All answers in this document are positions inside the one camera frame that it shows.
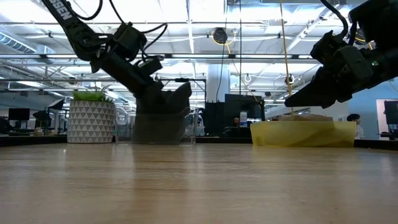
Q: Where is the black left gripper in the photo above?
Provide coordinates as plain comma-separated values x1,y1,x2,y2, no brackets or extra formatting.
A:
90,49,165,106

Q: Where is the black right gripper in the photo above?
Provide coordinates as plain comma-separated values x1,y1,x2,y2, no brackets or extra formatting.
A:
284,30,374,110

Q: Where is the beige baseball cap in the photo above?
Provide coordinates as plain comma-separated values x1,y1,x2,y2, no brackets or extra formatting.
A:
277,113,335,123

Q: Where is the dark grey baseball cap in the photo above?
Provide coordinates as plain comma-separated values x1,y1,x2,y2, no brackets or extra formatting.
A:
132,111,189,144
135,81,193,116

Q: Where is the yellow plastic bin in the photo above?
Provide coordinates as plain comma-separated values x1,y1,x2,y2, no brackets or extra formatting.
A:
249,120,357,148

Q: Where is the person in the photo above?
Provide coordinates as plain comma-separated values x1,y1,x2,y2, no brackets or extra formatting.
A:
346,113,365,140

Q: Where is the succulent in patterned white pot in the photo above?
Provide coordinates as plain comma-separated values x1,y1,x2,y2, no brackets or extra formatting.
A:
67,89,116,144

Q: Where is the black desk monitor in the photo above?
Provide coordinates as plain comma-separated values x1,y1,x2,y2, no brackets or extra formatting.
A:
383,100,398,126
7,107,31,122

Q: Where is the clear plastic bin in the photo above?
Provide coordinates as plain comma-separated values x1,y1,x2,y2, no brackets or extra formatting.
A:
114,106,200,145

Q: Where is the black cabinet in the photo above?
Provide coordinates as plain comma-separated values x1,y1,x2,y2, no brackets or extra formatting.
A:
203,93,266,138

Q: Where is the yellow hanging cable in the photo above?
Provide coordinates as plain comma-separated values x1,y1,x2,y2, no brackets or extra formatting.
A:
278,0,295,115

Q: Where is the black ceiling cable reel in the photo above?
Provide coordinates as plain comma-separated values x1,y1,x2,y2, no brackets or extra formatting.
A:
213,27,229,44

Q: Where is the black aluminium table frame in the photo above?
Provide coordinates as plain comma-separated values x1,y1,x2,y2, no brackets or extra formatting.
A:
0,134,398,151

